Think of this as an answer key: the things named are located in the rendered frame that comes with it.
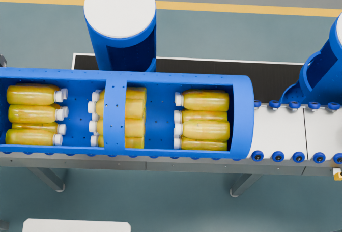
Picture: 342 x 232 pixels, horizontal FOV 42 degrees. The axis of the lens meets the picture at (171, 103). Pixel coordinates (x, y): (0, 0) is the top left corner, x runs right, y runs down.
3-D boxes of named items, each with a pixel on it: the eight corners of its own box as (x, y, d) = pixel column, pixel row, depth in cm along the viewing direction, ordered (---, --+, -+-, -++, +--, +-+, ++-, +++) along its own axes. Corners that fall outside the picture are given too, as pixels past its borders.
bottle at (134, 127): (144, 133, 155) (96, 131, 154) (144, 115, 152) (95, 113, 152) (143, 141, 148) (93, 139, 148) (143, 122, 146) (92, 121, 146)
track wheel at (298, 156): (307, 154, 161) (305, 150, 162) (294, 153, 160) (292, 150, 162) (304, 164, 163) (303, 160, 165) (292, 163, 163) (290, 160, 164)
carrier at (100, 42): (95, 96, 255) (136, 124, 250) (67, 13, 173) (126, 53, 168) (126, 60, 264) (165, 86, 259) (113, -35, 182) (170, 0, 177)
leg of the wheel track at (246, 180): (239, 197, 253) (265, 174, 194) (229, 197, 252) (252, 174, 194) (239, 187, 255) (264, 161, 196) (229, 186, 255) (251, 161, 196)
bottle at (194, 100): (227, 90, 157) (180, 88, 157) (230, 95, 151) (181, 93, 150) (226, 108, 159) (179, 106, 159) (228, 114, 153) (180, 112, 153)
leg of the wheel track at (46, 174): (64, 192, 250) (36, 168, 192) (54, 192, 250) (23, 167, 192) (65, 182, 252) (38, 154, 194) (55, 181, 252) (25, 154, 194)
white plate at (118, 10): (68, 12, 172) (69, 13, 173) (126, 50, 167) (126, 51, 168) (113, -36, 181) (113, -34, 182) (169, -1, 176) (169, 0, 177)
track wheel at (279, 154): (286, 153, 160) (284, 150, 162) (273, 153, 160) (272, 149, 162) (283, 163, 163) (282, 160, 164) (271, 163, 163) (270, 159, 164)
